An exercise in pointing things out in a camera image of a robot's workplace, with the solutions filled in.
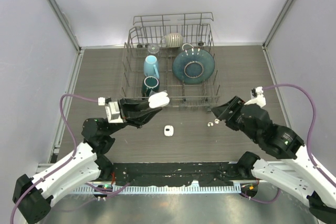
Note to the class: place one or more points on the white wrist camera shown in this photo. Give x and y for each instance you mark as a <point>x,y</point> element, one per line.
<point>112,110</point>
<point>257,97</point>

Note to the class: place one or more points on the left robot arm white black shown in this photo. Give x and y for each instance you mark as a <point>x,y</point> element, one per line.
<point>35,196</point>

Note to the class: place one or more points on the small clear glass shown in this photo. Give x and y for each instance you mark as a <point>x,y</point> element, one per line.
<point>153,48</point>

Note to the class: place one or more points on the white slotted cable duct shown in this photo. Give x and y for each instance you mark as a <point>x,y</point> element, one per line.
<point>194,188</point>

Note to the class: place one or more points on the dark green mug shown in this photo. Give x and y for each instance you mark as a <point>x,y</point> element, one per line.
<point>150,83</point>

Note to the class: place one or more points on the large blue ceramic plate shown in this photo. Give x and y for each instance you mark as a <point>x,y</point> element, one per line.
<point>193,66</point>

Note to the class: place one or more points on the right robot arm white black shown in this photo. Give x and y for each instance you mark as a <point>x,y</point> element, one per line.
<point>314,186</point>

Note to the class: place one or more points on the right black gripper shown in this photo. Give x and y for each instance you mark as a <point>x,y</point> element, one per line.
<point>221,112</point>

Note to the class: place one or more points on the white rimmed cup behind plate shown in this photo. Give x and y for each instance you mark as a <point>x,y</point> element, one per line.
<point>186,46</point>

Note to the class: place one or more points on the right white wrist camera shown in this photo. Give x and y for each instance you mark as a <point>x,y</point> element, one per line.
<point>257,97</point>

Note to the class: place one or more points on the light blue mug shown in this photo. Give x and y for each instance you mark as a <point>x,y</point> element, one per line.
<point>151,66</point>

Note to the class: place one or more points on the white earbud charging case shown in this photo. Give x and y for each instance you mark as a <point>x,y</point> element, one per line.
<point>168,130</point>

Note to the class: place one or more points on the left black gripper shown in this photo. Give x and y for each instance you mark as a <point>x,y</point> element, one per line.
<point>133,112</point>

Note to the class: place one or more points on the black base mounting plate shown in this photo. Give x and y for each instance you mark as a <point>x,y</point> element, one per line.
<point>177,174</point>

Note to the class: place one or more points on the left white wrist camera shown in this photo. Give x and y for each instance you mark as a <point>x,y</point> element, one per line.
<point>112,110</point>

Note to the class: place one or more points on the grey wire dish rack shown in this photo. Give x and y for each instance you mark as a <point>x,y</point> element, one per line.
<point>195,29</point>

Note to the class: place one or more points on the striped beige ceramic jar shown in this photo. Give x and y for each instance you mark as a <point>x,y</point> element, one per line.
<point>172,40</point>

